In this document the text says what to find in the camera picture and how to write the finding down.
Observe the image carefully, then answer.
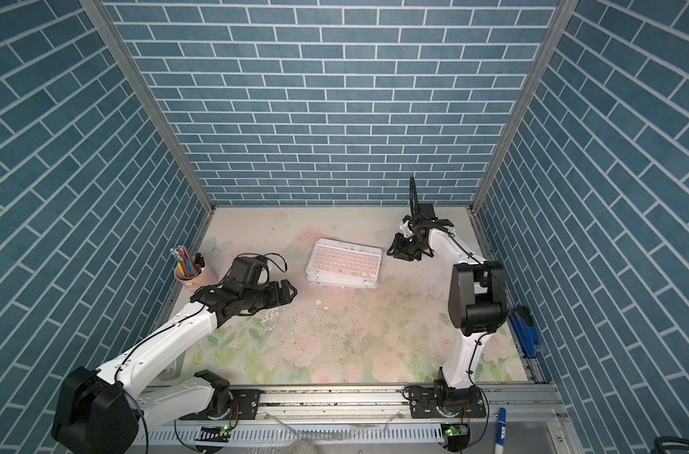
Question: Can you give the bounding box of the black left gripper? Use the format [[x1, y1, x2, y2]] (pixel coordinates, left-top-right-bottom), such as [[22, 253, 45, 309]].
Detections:
[[240, 278, 300, 311]]

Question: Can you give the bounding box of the pink keyboard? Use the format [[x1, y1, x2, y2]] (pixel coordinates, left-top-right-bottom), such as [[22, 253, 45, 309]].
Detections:
[[306, 238, 383, 282]]

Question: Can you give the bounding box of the white key keyboard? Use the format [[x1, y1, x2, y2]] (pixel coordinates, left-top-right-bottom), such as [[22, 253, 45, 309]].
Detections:
[[306, 272, 378, 289]]

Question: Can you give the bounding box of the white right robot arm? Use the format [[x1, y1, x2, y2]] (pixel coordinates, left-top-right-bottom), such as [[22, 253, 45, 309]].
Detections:
[[387, 223, 509, 414]]

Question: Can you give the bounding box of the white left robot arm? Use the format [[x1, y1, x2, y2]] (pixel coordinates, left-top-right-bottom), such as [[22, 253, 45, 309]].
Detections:
[[50, 280, 297, 453]]

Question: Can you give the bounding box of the pink pen holder cup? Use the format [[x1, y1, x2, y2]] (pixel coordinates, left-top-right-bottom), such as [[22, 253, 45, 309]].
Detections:
[[173, 267, 220, 293]]

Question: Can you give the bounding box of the coloured pens bundle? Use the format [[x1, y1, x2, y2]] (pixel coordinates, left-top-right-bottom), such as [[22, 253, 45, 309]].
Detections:
[[170, 246, 206, 280]]

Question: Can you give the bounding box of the blue stapler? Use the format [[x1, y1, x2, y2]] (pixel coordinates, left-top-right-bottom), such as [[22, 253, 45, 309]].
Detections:
[[509, 306, 541, 359]]

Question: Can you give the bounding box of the blue white marker pen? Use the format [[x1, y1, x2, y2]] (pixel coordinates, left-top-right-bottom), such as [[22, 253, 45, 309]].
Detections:
[[493, 408, 507, 454]]

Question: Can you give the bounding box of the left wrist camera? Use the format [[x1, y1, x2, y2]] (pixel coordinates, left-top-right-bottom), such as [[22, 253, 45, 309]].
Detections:
[[221, 255, 268, 288]]

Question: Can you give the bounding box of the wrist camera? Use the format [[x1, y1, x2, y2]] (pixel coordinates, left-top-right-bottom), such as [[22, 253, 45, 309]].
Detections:
[[414, 204, 437, 224], [221, 255, 268, 288]]

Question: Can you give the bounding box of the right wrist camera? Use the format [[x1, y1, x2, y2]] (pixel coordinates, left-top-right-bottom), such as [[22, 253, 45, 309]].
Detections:
[[414, 204, 437, 224]]

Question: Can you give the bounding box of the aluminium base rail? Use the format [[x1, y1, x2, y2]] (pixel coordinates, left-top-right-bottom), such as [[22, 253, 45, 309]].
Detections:
[[134, 382, 579, 453]]

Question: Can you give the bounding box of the aluminium corner post right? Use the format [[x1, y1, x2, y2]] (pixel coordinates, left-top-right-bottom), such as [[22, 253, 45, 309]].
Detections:
[[469, 0, 578, 215]]

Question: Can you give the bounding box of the aluminium corner post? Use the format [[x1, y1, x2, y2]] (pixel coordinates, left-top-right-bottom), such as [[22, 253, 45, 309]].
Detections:
[[79, 0, 215, 215], [469, 0, 578, 215]]

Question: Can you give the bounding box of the aluminium corner post left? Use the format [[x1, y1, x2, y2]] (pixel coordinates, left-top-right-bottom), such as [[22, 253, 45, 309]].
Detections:
[[79, 0, 215, 215]]

